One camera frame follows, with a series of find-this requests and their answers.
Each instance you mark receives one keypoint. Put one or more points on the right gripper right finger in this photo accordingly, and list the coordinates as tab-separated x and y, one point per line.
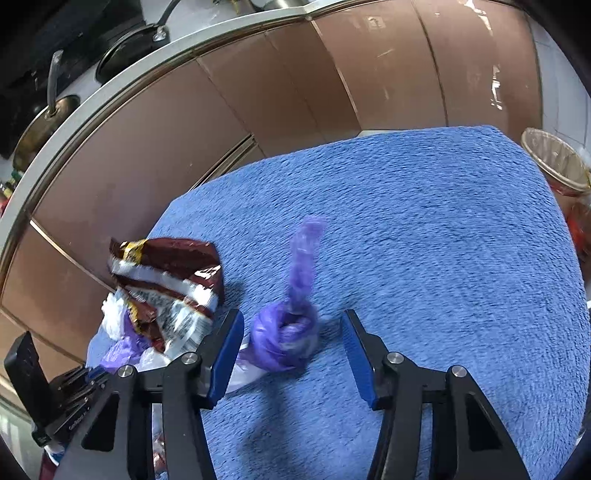
469	440

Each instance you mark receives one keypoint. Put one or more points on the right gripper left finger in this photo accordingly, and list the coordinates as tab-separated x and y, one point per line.
114	439

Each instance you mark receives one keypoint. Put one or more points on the purple wrapper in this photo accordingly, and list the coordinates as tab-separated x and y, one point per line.
127	350
283	334

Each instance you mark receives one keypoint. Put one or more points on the white tissue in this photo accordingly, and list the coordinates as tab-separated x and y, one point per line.
110	330

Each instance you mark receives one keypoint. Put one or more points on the dark red snack bag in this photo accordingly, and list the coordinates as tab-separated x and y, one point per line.
171	288

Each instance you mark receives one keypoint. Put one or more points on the beige lined trash bin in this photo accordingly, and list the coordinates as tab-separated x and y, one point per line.
562	166

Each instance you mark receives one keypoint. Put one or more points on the brown kitchen cabinets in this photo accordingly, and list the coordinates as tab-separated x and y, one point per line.
236	92

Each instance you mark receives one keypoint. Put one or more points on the blue towel mat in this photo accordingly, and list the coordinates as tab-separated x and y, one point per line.
448	244

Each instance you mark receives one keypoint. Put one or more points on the cooking oil bottle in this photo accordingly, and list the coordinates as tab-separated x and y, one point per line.
578	222

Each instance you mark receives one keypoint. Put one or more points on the brass wok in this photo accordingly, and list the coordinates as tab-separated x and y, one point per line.
47	121

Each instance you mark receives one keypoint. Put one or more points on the black frying pan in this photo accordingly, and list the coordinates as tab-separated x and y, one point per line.
134	45

